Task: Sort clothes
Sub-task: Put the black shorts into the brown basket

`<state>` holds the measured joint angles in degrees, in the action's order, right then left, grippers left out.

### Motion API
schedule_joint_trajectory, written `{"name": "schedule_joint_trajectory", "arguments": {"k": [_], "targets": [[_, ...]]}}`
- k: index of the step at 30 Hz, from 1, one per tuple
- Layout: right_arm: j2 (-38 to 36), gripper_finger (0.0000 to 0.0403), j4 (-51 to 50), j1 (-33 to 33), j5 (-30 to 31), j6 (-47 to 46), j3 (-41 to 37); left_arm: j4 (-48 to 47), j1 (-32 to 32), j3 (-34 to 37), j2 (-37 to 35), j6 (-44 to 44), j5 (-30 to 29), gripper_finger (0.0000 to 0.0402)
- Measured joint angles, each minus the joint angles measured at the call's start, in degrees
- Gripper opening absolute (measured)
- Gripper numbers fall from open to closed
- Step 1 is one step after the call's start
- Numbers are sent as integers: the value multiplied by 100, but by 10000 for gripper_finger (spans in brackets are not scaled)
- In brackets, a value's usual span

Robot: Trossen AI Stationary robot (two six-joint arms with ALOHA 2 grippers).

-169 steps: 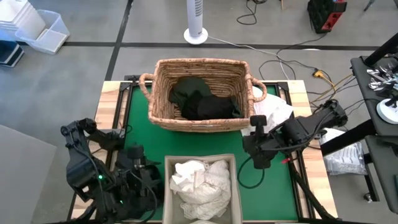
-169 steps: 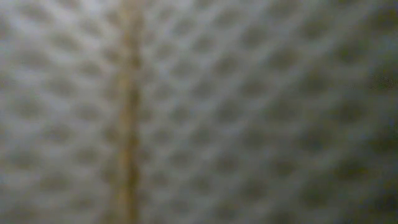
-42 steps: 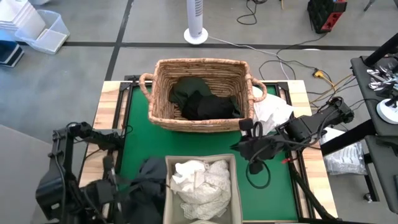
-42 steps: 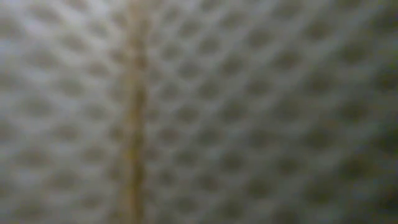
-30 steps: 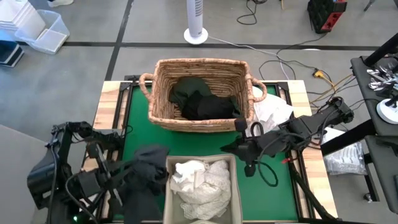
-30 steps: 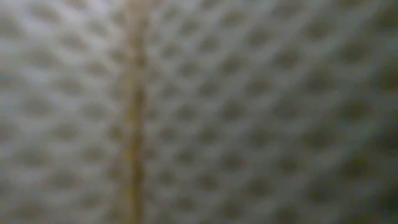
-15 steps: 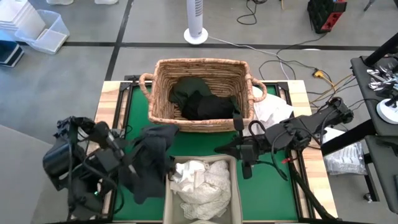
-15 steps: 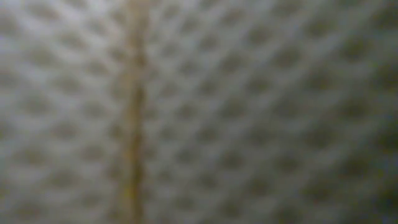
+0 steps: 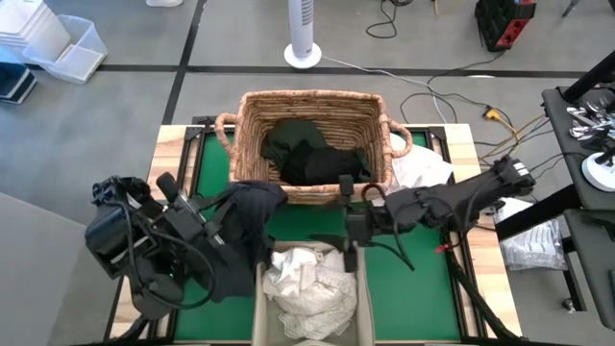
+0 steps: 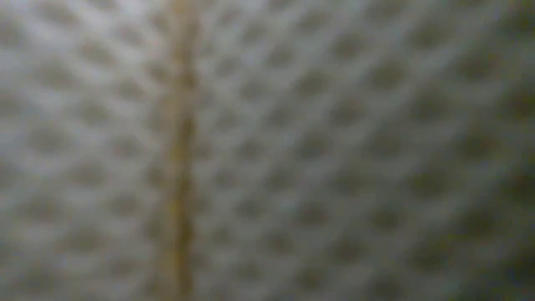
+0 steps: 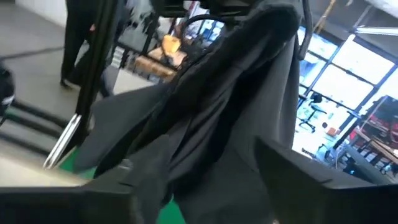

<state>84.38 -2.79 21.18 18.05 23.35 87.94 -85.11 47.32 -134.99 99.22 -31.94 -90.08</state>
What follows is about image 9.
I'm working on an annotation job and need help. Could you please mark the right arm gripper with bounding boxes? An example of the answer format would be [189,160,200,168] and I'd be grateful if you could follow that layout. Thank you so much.
[338,174,388,274]

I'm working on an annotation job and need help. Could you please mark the black garment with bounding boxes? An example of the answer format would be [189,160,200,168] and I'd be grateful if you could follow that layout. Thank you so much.
[280,140,367,187]
[207,180,289,305]

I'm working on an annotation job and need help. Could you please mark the plain white garment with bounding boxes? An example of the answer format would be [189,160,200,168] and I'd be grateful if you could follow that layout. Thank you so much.
[269,246,337,285]

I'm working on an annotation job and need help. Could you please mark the white eyelet pattern garment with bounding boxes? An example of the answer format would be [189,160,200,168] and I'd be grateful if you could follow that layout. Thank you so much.
[261,259,359,341]

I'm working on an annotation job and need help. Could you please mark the dark green garment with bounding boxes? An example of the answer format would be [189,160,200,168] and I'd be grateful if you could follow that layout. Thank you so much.
[259,118,374,184]

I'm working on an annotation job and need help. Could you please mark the beige mesh fabric bin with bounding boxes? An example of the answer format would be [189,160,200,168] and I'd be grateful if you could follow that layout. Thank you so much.
[252,239,377,346]

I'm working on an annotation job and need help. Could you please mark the green table mat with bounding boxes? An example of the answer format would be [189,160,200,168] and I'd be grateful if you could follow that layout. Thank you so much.
[173,130,462,342]

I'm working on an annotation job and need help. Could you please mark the woven wicker basket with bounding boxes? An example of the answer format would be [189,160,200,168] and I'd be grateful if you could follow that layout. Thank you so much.
[214,89,413,206]

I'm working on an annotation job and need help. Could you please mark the clear plastic bag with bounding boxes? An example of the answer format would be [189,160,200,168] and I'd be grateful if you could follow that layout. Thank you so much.
[494,196,569,273]

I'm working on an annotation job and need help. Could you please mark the black metal strut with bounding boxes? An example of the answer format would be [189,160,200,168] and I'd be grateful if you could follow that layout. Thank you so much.
[560,50,615,105]
[494,184,585,241]

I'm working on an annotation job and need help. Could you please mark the white tower fan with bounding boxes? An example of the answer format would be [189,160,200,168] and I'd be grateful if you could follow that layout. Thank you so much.
[283,0,323,70]

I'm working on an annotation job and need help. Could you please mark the clear plastic tub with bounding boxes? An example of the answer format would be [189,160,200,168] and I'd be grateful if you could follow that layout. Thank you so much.
[21,13,109,86]

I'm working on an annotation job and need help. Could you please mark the black side table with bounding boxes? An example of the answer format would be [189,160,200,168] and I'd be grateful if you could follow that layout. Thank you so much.
[541,86,615,212]
[562,209,615,333]

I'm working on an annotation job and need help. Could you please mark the blue box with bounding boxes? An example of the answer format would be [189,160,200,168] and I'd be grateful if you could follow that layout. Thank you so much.
[0,61,38,106]

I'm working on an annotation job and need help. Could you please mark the red and black crate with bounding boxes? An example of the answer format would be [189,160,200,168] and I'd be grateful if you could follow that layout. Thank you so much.
[474,0,537,53]

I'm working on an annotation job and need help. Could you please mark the silver foil packets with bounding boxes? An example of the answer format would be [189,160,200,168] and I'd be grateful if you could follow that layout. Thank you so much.
[566,98,615,146]

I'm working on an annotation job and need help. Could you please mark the stacked white bins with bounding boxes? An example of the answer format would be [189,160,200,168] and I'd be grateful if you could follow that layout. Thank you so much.
[0,0,72,63]

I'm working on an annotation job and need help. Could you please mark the white fan cable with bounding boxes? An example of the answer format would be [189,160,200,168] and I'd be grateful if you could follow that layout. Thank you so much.
[320,55,451,125]

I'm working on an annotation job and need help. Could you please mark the black looped floor cable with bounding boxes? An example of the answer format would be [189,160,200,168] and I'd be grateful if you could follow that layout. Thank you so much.
[364,0,414,40]

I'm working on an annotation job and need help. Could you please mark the long black floor cable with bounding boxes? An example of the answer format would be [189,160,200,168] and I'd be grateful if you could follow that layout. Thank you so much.
[399,50,508,127]

